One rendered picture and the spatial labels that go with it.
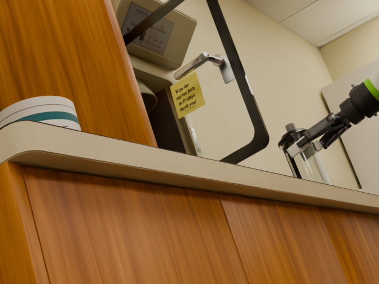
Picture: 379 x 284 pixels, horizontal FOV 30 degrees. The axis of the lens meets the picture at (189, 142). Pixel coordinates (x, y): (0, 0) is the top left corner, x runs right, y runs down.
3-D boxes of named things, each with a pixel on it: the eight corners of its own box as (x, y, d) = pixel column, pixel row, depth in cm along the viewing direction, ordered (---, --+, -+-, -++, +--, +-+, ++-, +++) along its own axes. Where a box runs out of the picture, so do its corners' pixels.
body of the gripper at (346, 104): (355, 99, 204) (330, 119, 207) (345, 93, 197) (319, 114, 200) (370, 119, 201) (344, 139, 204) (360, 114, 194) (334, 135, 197)
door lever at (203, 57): (190, 85, 147) (187, 75, 148) (224, 62, 142) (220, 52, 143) (174, 82, 143) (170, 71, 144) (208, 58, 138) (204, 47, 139)
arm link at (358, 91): (380, 105, 191) (390, 111, 199) (356, 73, 196) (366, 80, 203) (363, 119, 193) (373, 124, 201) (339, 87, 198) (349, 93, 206)
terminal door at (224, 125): (161, 206, 151) (111, 47, 164) (272, 143, 134) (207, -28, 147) (158, 206, 150) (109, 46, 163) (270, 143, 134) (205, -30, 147)
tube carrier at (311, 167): (299, 211, 198) (271, 143, 205) (313, 212, 207) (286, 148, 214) (333, 195, 194) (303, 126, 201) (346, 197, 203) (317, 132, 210)
